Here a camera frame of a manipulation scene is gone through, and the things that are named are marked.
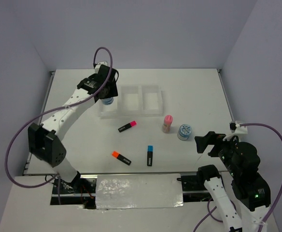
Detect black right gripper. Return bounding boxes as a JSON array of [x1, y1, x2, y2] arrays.
[[194, 129, 240, 175]]

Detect blue paint jar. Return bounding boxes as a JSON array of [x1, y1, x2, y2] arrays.
[[101, 97, 114, 105], [177, 124, 192, 141]]

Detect pink highlighter marker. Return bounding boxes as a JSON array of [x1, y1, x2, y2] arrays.
[[118, 121, 137, 132]]

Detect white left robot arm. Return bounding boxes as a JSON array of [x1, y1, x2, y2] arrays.
[[28, 62, 119, 193]]

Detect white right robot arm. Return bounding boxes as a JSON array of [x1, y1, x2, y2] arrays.
[[195, 131, 271, 232]]

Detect white three-compartment foam tray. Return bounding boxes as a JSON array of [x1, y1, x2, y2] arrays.
[[98, 85, 163, 119]]

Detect pink-lidded toothpick jar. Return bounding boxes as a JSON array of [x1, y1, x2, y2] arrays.
[[162, 115, 173, 133]]

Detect blue highlighter marker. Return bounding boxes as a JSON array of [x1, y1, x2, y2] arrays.
[[147, 145, 153, 166]]

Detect orange highlighter marker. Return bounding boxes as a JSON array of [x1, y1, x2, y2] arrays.
[[112, 151, 131, 166]]

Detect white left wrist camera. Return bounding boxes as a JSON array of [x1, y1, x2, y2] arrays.
[[94, 61, 108, 73]]

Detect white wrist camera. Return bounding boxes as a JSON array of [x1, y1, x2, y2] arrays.
[[94, 61, 108, 73], [223, 121, 248, 141]]

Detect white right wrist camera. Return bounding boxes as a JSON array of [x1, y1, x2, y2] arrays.
[[223, 121, 248, 141]]

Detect silver foil-covered base plate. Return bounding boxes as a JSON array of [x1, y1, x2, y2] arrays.
[[50, 172, 228, 210]]

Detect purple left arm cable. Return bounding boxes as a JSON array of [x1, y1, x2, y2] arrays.
[[5, 47, 113, 205]]

